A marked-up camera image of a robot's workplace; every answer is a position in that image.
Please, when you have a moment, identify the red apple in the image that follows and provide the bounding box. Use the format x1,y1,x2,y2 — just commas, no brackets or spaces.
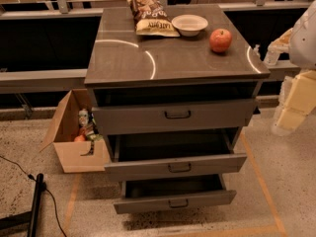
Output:
209,29,232,53

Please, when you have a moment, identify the grey drawer cabinet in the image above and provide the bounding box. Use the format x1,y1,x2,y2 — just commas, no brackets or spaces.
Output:
84,3,271,156

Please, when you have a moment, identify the green package in box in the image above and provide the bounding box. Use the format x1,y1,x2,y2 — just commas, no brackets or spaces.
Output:
85,122,103,141

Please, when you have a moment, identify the grey drawer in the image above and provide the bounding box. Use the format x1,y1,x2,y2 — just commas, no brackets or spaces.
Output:
114,174,236,214
105,129,247,182
89,83,256,135

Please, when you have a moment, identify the black floor cable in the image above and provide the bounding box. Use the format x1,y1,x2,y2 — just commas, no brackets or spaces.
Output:
0,154,68,237

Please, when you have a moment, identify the small clear bottle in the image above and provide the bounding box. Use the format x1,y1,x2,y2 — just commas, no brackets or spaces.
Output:
254,44,261,58

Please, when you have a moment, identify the orange fruit in box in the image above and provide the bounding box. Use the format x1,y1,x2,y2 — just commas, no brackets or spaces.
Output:
74,135,86,142

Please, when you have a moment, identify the white bowl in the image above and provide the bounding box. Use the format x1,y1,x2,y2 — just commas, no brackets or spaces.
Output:
172,15,208,37

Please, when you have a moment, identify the black stand leg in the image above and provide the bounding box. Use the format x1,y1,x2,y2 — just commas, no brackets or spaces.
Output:
0,173,45,237

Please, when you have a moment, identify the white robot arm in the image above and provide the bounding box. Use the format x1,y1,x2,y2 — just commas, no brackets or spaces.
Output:
264,1,316,136

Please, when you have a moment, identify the grey top drawer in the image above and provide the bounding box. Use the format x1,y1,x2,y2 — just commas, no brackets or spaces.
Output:
89,83,256,135

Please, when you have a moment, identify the brown chip bag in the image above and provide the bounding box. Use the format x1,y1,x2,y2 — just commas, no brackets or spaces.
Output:
126,0,180,38

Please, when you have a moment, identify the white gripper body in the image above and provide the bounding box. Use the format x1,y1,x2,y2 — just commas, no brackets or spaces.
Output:
264,29,292,66

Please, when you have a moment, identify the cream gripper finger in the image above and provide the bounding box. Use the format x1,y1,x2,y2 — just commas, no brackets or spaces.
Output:
278,70,316,116
272,107,306,136

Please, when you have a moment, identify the grey bottom drawer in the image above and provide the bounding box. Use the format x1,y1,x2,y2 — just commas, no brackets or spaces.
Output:
114,174,236,214

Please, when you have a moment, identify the grey middle drawer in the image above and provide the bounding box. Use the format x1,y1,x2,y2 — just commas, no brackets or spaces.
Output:
105,129,247,182

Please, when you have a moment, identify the cardboard box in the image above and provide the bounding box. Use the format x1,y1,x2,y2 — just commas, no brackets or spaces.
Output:
39,89,110,173

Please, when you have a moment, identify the white bottle in box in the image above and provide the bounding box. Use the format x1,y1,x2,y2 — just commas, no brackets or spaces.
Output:
78,109,89,127

